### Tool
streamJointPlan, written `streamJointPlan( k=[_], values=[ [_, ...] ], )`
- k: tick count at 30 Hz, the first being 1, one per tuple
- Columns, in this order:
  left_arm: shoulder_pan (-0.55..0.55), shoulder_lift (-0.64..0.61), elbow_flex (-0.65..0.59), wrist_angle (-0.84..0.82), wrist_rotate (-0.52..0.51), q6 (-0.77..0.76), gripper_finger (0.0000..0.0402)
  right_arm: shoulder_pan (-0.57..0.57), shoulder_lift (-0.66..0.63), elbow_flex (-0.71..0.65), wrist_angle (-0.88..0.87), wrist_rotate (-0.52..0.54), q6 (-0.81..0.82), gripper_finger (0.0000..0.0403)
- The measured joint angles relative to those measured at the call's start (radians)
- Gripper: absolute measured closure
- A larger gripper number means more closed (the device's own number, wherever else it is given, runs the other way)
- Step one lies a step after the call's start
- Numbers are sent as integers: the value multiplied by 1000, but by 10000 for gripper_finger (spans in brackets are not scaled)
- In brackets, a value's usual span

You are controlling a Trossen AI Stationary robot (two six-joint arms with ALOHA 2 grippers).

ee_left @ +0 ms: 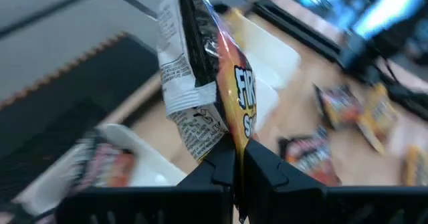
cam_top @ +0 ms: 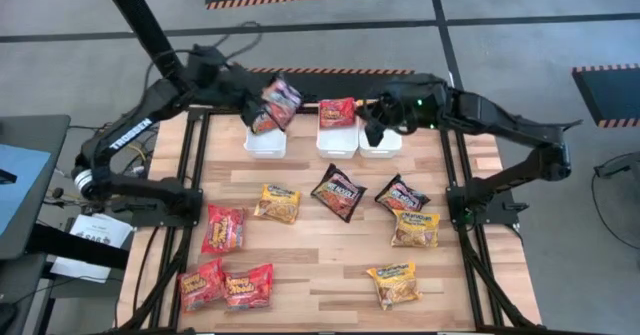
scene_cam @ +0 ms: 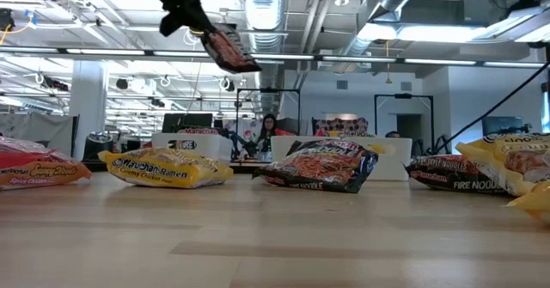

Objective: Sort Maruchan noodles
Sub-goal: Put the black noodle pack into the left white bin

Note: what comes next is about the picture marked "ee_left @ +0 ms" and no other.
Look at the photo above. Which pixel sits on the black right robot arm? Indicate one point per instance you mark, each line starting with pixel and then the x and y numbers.
pixel 357 55

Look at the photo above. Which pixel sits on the white plastic bin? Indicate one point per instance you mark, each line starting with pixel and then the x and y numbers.
pixel 265 107
pixel 150 170
pixel 277 57

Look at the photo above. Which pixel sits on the black hazard-striped floor mat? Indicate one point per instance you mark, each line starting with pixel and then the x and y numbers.
pixel 67 110

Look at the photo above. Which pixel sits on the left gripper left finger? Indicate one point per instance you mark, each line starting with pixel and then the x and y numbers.
pixel 224 170

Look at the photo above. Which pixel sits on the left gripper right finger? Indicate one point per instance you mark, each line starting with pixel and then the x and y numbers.
pixel 264 177

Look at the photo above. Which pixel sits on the black Fire Noodle packet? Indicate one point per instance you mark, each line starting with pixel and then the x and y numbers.
pixel 103 165
pixel 337 107
pixel 200 67
pixel 307 153

